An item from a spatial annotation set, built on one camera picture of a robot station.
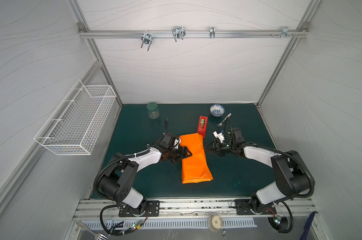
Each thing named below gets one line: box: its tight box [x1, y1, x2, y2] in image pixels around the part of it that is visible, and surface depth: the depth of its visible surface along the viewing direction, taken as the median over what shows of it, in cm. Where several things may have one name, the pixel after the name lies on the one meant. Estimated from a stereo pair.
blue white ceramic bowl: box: [209, 104, 225, 117], surface depth 117 cm
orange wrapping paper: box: [179, 133, 214, 184], surface depth 84 cm
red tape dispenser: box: [197, 115, 209, 139], surface depth 103 cm
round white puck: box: [207, 215, 224, 232], surface depth 62 cm
